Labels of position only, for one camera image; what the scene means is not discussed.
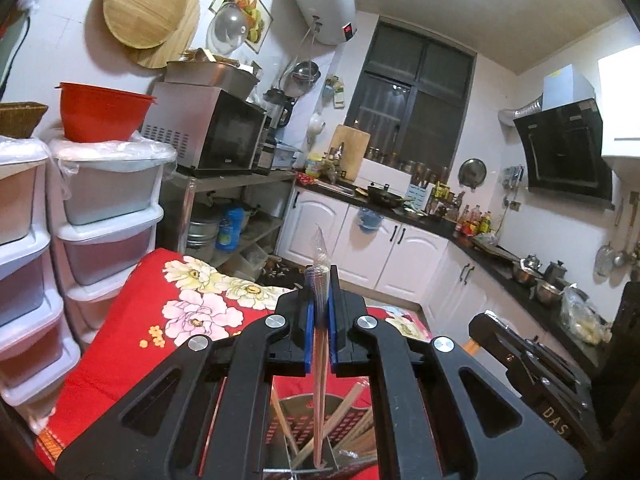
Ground chopstick pair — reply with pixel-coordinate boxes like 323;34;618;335
309;224;331;468

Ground white lower kitchen cabinets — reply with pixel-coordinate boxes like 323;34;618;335
275;186;591;391

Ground dark kitchen window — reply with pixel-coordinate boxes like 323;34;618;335
345;21;476;174

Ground wooden chopstick in basket left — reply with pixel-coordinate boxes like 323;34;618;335
270;386;299;455

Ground wooden chopstick in basket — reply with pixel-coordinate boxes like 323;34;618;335
270;386;299;455
292;379;369;469

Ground wrapped chopsticks in basket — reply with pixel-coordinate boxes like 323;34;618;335
343;434;376;460
334;406;374;452

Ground wrapped chopsticks in basket far right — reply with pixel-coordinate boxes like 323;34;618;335
343;434;376;460

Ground grey perforated utensil basket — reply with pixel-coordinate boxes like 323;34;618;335
261;392;381;480

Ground wooden chopstick in basket centre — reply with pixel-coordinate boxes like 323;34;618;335
292;379;369;469

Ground red floral tablecloth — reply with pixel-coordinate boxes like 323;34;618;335
34;248;434;480

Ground white plastic drawer unit left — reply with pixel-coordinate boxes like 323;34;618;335
1;136;80;408

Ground white plastic drawer unit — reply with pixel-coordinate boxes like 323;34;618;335
46;134;177;349
1;136;80;408

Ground blue bottle on shelf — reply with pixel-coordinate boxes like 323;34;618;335
216;207;244;252

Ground white plastic drawer unit right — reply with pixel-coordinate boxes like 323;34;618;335
46;134;177;349

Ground black range hood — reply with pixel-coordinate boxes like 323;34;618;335
514;99;614;210

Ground black microwave oven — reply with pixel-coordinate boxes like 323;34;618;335
141;82;266;174

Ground wooden cutting board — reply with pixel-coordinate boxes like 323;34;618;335
329;125;370;182

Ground red plastic basin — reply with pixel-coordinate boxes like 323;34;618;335
58;82;155;143

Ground round bamboo tray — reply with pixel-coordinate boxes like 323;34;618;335
102;0;200;70

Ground glass pot lid on wall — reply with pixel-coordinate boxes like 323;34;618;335
206;3;248;56

